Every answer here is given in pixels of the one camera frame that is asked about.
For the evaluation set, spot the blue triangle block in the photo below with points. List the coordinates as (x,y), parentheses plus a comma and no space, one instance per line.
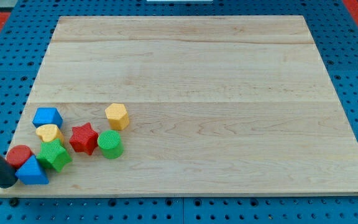
(32,173)

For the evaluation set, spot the green star block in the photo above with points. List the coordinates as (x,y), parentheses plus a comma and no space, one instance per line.
(53,155)

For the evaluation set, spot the red star block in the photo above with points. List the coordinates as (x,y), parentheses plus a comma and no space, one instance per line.
(84,139)

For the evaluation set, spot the red cylinder block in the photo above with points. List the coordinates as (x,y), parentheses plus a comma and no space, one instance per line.
(18,155)

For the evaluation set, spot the yellow heart block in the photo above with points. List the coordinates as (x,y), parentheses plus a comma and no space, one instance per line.
(49,133)

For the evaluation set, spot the blue pentagon block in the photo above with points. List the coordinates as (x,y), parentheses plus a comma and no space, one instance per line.
(47,116)

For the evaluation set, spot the green cylinder block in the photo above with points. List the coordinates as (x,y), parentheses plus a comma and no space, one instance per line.
(110,144)

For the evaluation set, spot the yellow hexagon block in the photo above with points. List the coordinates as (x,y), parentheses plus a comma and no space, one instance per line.
(117,116)

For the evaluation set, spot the wooden board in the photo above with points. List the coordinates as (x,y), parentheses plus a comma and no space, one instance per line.
(219,106)

